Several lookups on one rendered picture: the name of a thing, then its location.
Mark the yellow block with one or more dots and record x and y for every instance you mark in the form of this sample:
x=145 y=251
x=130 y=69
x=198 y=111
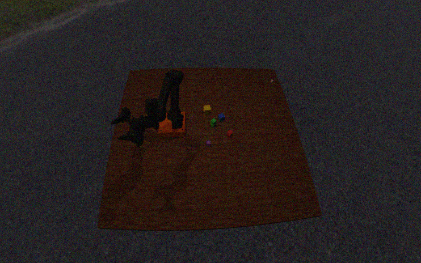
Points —
x=207 y=109

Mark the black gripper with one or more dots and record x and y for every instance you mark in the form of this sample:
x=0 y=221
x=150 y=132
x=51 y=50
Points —
x=136 y=125

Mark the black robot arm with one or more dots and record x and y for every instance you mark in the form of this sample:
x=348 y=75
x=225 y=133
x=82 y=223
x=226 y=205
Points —
x=156 y=109

